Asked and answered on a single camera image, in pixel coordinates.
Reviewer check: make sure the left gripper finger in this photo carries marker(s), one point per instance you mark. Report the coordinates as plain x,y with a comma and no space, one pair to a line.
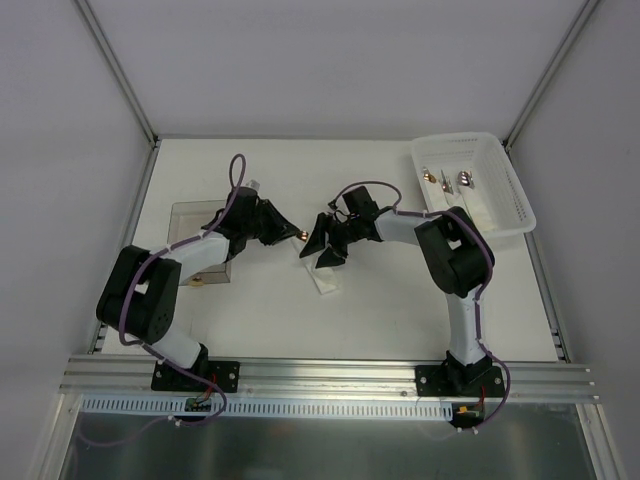
274,233
268,213

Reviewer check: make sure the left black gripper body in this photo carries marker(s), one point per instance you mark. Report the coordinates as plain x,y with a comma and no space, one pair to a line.
265,223

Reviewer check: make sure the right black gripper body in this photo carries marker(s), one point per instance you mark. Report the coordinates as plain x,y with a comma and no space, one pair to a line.
333,236

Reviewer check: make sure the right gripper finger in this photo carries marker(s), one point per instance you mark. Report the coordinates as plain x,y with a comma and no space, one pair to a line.
334,255
317,240

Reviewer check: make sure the white paper napkin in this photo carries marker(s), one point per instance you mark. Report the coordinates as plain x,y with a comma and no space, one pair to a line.
325,279

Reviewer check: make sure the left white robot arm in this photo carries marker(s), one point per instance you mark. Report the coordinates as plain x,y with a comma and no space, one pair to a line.
140,295

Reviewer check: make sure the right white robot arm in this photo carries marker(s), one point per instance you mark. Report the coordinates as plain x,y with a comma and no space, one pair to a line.
458,259

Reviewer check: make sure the smoky transparent plastic box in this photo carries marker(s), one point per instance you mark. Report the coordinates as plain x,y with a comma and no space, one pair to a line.
186,221

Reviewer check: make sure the gold fork in box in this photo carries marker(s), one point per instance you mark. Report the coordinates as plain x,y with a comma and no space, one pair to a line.
195,283

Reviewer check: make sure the white plastic basket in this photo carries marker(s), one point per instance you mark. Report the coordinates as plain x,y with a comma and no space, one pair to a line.
494,176

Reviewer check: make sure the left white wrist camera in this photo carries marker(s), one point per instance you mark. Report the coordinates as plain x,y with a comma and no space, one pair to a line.
253,185

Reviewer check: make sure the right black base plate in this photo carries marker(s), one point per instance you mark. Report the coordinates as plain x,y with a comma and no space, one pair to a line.
443,381

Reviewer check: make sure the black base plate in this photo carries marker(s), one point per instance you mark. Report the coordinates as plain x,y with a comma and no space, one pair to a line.
225,374
443,381

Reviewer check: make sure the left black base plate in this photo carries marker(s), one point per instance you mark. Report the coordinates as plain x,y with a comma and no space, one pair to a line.
225,374

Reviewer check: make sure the aluminium mounting rail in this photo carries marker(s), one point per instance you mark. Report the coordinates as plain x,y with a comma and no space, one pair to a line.
531,382

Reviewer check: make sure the white slotted cable duct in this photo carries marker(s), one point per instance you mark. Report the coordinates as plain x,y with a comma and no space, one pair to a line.
269,408

